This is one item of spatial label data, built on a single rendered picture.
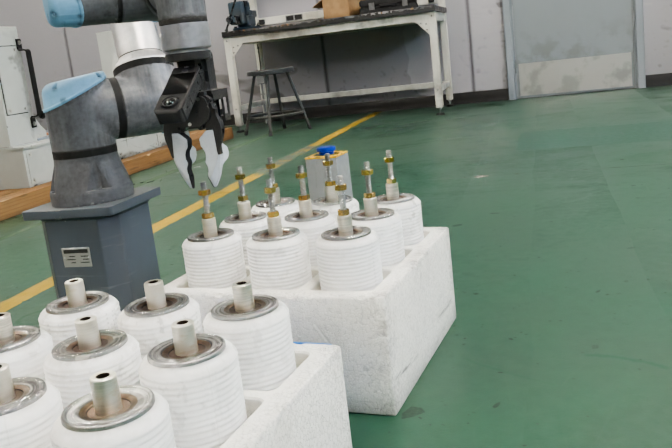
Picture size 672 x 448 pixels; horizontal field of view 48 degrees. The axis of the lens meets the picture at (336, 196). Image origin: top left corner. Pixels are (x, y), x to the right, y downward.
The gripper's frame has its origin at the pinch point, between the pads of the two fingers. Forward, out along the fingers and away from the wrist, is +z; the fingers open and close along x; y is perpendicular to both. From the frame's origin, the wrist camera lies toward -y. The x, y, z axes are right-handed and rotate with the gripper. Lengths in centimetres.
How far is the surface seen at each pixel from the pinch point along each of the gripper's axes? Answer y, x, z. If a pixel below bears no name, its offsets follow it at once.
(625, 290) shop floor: 42, -66, 34
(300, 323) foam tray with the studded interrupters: -9.0, -17.1, 20.7
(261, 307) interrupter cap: -33.6, -22.1, 9.2
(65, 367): -48.3, -7.0, 9.7
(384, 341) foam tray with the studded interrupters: -10.4, -29.7, 23.0
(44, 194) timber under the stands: 172, 164, 30
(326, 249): -6.3, -21.5, 10.4
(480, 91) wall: 499, -1, 26
